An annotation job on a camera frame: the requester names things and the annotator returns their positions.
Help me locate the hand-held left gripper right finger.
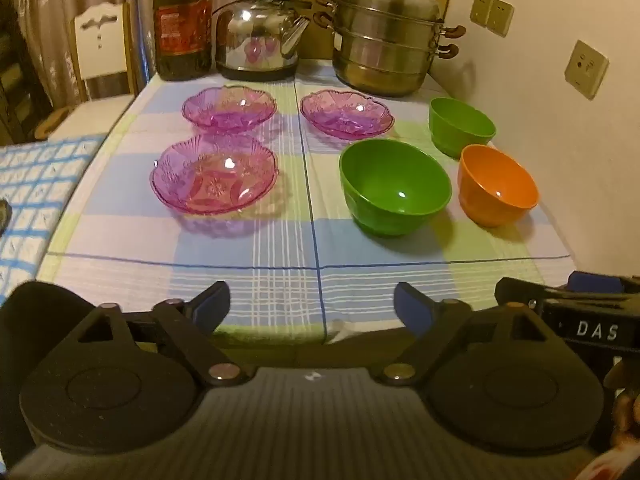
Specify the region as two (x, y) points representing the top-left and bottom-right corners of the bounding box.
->
(377, 281), (571, 387)

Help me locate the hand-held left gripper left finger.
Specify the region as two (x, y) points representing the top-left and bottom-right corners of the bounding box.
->
(50, 281), (253, 387)

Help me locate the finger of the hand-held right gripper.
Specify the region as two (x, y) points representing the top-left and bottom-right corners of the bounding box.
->
(495, 276), (576, 307)
(567, 270), (640, 295)

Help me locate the large pink translucent plate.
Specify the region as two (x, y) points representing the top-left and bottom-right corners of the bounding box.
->
(150, 132), (280, 216)

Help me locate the small green plastic bowl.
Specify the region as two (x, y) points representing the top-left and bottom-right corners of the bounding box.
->
(428, 96), (497, 159)

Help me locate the pink translucent plastic plate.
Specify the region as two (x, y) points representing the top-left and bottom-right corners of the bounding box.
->
(300, 88), (396, 141)
(181, 85), (278, 135)

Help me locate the person's right hand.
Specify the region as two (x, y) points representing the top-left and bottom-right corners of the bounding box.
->
(602, 359), (640, 448)

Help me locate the orange plastic bowl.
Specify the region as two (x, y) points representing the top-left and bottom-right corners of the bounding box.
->
(457, 144), (540, 227)

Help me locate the large green plastic bowl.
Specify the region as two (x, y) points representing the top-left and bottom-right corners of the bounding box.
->
(339, 138), (453, 237)

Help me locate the red and white cloth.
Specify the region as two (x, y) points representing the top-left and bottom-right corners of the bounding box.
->
(575, 440), (640, 480)

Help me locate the blue white checked blanket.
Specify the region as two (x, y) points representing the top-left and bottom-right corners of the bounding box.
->
(0, 135), (108, 306)

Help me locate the stainless steel steamer pot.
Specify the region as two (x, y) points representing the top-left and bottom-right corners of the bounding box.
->
(313, 0), (467, 98)

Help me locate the stainless steel kettle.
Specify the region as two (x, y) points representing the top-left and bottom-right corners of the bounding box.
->
(211, 0), (312, 82)

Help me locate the white wooden chair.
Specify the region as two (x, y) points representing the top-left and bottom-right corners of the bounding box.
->
(35, 2), (141, 143)

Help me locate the cooking oil bottle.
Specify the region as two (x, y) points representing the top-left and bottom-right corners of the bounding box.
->
(151, 0), (215, 82)

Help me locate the dark wooden furniture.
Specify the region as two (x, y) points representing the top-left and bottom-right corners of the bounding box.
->
(0, 0), (53, 146)

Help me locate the beige curtain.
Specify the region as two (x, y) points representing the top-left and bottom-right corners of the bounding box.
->
(10, 0), (161, 106)

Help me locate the beige wall socket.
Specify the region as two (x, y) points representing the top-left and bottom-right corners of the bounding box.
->
(564, 40), (610, 101)

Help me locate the beige wall switch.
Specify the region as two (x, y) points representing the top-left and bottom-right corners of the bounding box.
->
(487, 0), (515, 37)
(470, 0), (494, 26)

